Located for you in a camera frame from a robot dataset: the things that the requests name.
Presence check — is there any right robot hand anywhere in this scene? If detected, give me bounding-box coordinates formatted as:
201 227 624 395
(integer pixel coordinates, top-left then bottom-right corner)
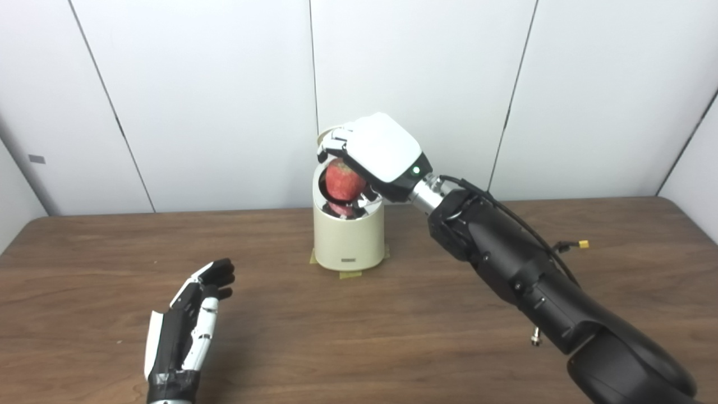
317 112 434 205

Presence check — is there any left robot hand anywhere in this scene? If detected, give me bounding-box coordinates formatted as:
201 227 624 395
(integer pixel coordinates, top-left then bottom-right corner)
144 258 236 402

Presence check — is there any red apple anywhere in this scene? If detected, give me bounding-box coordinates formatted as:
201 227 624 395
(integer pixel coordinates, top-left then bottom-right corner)
325 158 367 203

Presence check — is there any cream-colored bin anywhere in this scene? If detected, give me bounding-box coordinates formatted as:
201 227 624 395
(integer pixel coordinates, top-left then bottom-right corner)
312 157 385 272

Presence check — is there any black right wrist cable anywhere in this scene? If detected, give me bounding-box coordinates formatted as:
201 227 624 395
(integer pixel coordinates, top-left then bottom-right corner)
438 175 581 287

